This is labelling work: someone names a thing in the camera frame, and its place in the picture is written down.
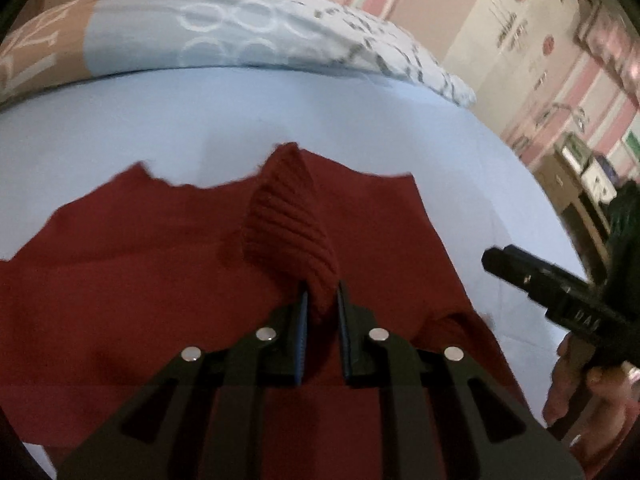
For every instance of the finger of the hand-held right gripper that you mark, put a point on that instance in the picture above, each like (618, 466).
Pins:
(515, 269)

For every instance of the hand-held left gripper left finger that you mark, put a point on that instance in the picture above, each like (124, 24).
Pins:
(303, 340)

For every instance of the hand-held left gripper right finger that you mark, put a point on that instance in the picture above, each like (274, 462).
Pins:
(343, 340)

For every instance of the red knit sweater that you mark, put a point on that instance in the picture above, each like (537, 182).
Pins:
(150, 270)

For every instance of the person's right hand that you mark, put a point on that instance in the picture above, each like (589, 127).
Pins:
(570, 385)

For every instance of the wooden nightstand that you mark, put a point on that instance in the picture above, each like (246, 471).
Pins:
(565, 185)

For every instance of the dark green cloth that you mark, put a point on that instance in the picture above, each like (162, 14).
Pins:
(624, 225)

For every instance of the green white box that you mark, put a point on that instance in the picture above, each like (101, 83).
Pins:
(575, 150)

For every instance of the white wardrobe with stickers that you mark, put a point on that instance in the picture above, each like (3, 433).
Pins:
(520, 25)

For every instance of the blue beige patterned quilt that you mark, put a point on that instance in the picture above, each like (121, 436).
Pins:
(240, 30)

